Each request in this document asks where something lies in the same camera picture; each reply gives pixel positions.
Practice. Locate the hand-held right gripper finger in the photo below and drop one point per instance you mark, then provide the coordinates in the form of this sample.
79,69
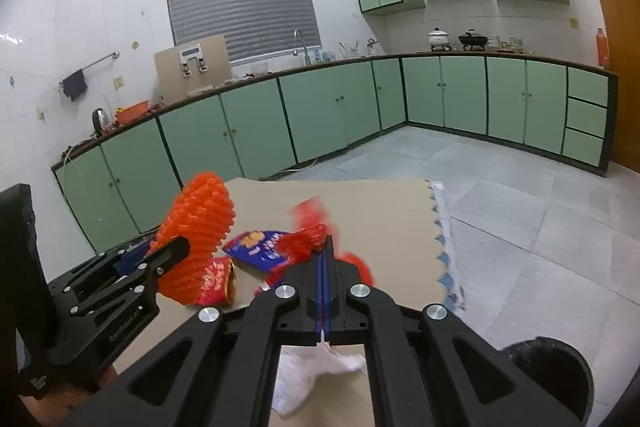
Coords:
328,277
320,277

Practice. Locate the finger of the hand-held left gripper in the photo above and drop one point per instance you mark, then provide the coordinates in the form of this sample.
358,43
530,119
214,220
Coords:
170,253
130,289

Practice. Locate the red plastic bag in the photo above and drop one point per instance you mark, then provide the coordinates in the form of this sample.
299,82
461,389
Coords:
305,242

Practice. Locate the tall orange foam fruit net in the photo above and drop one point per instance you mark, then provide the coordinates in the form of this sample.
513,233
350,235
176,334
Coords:
200,217

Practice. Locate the black trash bin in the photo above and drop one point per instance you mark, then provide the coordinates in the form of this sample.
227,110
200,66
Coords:
550,367

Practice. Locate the person's left hand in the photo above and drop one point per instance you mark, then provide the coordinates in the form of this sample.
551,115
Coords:
65,409

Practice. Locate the red paper cup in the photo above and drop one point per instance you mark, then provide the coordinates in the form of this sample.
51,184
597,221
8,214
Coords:
215,279

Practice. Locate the blue snack packet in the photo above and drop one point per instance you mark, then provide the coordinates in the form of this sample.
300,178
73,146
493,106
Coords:
255,249

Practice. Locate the white tissue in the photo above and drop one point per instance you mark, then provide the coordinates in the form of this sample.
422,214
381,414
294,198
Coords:
310,372

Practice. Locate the white blue scalloped tablecloth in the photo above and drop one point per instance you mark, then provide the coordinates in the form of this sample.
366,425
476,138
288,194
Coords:
445,227

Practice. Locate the orange basket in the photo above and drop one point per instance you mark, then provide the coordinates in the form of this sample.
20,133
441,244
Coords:
132,113

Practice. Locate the steel kettle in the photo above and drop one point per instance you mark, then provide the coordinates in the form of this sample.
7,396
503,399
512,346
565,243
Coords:
100,122

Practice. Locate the cardboard box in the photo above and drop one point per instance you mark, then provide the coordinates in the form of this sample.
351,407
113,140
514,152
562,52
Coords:
170,77

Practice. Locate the dark cloth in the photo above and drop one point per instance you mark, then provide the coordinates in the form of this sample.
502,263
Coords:
75,84

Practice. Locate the steel towel bar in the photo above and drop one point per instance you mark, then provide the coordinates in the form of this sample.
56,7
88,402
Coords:
100,59

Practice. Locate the steel faucet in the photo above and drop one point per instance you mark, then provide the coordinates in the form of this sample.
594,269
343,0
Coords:
305,54

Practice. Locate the green base cabinets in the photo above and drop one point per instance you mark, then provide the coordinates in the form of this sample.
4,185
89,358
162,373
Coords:
460,92

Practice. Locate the white cooking pot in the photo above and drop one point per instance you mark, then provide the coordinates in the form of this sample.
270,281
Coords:
439,39

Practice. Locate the black wok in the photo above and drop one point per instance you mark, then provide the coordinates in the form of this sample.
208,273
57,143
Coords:
472,39

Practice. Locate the red thermos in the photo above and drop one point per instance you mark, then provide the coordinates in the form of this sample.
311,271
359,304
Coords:
602,49

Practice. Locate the wooden door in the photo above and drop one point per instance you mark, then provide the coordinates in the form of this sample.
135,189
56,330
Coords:
625,57

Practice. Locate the wall socket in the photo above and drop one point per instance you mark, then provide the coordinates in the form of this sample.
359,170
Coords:
118,82

